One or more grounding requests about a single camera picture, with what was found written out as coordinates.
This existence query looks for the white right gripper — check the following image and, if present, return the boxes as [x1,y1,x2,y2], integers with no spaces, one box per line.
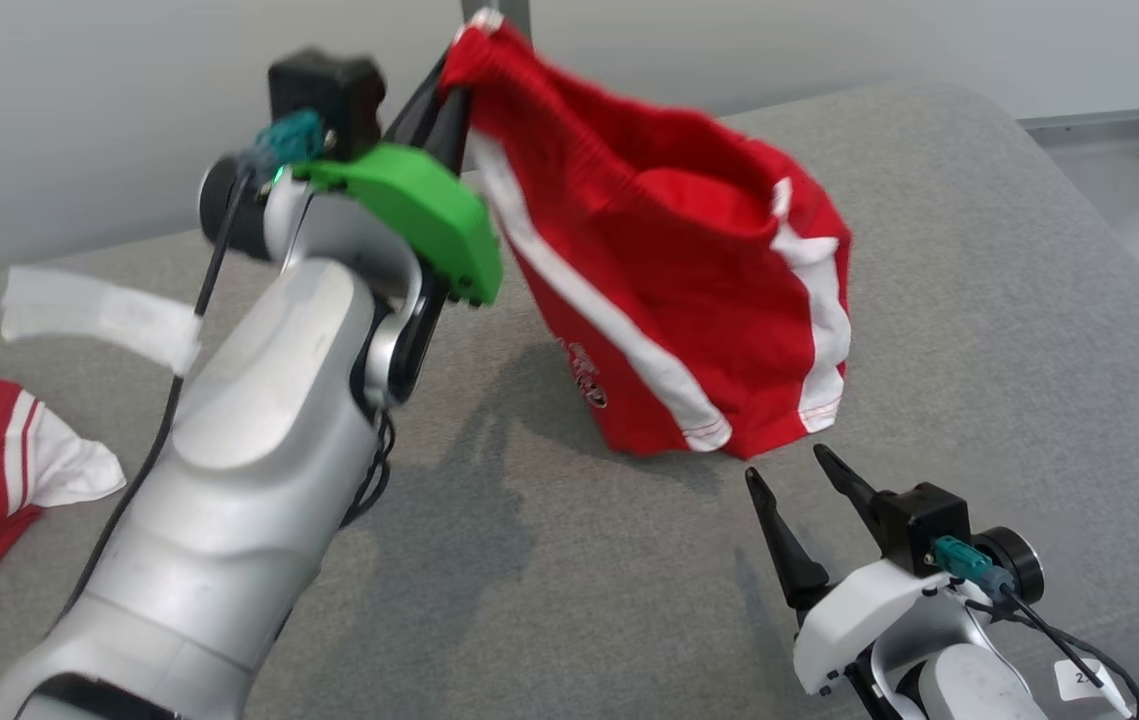
[744,445,975,696]

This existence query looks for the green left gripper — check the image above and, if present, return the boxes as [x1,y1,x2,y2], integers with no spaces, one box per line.
[294,55,505,306]

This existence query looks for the red shorts with white stripes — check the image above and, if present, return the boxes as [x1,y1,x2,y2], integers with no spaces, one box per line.
[439,8,852,459]

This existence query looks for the grey fabric sofa cushion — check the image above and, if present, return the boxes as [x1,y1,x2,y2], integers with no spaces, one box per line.
[0,80,1139,720]

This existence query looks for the left black cable teal plug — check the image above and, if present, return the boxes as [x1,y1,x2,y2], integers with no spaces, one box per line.
[54,108,325,626]

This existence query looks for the small white printed cable tag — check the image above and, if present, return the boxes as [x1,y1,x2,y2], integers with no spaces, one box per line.
[1054,658,1135,713]

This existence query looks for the thin black looped arm cable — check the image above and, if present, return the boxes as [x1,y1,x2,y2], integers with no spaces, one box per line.
[344,405,398,529]

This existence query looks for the long white cable tape tag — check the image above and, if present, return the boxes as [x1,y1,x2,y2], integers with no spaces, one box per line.
[1,265,202,377]

